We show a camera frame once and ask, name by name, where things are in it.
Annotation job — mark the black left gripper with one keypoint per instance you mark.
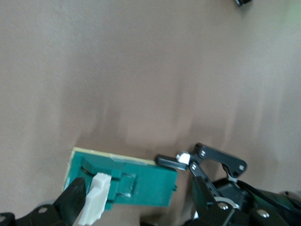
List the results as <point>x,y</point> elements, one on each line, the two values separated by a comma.
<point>265,200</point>

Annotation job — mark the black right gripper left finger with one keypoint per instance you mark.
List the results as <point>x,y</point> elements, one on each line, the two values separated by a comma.
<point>65,204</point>

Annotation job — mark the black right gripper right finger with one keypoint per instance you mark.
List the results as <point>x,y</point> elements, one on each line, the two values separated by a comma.
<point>209,212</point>

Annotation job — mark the green load switch base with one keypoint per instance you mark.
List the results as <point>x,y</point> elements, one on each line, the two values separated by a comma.
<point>150,181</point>

